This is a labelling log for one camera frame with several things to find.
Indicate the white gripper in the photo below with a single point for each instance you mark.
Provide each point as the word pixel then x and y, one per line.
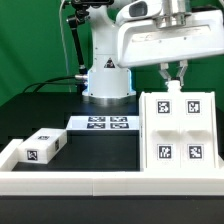
pixel 162 31

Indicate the white cabinet body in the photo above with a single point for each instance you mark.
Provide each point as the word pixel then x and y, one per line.
pixel 174 91

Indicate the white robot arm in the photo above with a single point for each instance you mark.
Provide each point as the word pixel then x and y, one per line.
pixel 106 81

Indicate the white cabinet top block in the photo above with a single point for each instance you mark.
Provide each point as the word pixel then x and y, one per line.
pixel 42 146

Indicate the white base tag plate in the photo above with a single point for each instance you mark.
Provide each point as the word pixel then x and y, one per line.
pixel 108 123

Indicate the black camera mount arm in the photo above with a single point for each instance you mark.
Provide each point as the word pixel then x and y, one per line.
pixel 81 14

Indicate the white U-shaped fence frame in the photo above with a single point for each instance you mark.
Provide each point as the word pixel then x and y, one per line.
pixel 203 182

